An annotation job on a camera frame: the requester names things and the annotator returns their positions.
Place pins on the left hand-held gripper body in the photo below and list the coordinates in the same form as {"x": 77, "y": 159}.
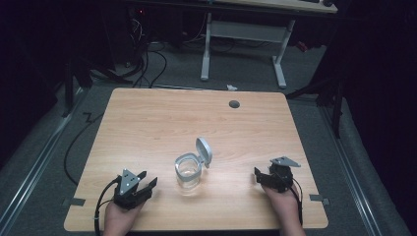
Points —
{"x": 128, "y": 183}

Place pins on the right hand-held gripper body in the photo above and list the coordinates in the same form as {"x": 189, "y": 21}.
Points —
{"x": 282, "y": 173}

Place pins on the clear jar with grey lid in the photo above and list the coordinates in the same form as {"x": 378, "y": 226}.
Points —
{"x": 189, "y": 173}

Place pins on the person's right hand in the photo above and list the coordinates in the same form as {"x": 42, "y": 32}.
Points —
{"x": 284, "y": 206}

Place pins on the person's left hand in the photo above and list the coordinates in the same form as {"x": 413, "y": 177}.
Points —
{"x": 120, "y": 218}

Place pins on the grey tape piece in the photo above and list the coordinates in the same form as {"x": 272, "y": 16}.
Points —
{"x": 74, "y": 202}
{"x": 318, "y": 198}

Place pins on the white crumpled paper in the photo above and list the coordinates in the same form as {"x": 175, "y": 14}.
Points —
{"x": 231, "y": 87}

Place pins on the black metal stand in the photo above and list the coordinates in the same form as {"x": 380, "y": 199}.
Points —
{"x": 336, "y": 98}
{"x": 70, "y": 85}

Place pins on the small red object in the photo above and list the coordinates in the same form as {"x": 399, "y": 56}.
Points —
{"x": 302, "y": 46}

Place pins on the metal floor rail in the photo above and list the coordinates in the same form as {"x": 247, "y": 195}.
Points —
{"x": 352, "y": 170}
{"x": 36, "y": 164}

